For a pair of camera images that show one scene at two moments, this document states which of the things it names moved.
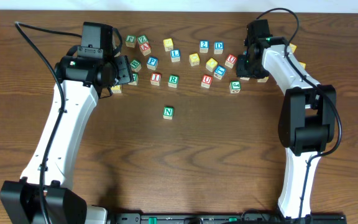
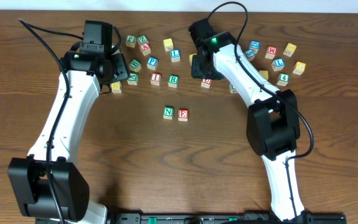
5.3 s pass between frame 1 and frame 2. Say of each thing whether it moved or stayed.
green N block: stayed
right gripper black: moved
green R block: stayed
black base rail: stayed
